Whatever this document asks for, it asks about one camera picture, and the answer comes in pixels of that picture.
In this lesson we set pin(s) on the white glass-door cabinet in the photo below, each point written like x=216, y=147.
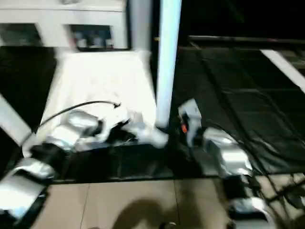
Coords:
x=47, y=14

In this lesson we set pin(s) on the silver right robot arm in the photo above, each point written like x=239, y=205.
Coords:
x=231, y=155

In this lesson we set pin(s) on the dark blue black cabinet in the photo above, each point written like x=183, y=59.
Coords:
x=184, y=23

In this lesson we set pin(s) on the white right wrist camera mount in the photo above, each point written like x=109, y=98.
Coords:
x=193, y=112

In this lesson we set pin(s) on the brown television bench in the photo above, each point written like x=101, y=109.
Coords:
x=297, y=55

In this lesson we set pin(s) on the dark right robot foot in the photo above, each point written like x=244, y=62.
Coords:
x=168, y=225

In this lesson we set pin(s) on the white board strip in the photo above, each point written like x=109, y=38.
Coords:
x=283, y=66

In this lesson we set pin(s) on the white plastic table leg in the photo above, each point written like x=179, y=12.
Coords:
x=166, y=59
x=141, y=23
x=12, y=119

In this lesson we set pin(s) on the black metal stand bar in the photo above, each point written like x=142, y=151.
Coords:
x=286, y=190

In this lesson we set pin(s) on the black television screen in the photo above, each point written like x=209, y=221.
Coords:
x=238, y=19

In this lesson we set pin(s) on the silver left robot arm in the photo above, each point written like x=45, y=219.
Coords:
x=71, y=124

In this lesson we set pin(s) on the white plastic table top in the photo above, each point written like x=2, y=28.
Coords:
x=100, y=78

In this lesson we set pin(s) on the black work mat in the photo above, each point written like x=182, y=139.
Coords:
x=238, y=95

